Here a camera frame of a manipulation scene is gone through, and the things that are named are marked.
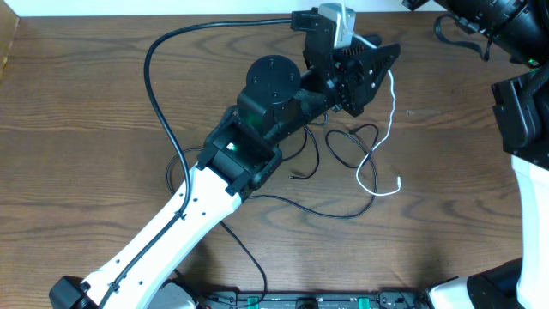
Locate black USB cable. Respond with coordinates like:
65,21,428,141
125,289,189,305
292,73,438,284
281,124,321,180
165,123,381,301

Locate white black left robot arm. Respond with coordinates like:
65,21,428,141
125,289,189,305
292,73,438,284
49,40,401,308

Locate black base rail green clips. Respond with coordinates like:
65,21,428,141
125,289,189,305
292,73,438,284
196,289,431,309

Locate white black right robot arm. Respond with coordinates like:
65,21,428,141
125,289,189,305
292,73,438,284
415,0,548,308

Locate white USB cable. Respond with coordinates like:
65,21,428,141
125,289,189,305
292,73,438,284
334,0,402,197

